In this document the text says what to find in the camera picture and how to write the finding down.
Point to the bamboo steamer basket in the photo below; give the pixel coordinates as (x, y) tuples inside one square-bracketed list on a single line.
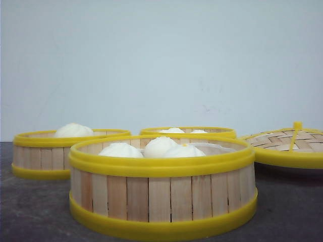
[(162, 199), (39, 155), (211, 131)]

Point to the woven bamboo steamer lid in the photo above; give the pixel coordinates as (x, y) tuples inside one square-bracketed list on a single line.
[(295, 147)]

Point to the white bun rear left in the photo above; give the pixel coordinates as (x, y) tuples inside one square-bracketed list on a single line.
[(173, 130)]

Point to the white bun front middle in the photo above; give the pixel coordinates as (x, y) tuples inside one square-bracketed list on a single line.
[(157, 147)]

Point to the white bun rear right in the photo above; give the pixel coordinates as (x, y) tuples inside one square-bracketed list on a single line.
[(197, 131)]

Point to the white bun front right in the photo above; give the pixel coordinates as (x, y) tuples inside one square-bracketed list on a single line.
[(181, 151)]

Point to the white bun front left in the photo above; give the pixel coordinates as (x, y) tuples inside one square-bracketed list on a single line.
[(121, 149)]

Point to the white bun in left basket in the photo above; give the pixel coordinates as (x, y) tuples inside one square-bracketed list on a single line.
[(73, 130)]

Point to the white plate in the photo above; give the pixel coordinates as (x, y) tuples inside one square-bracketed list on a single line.
[(289, 171)]

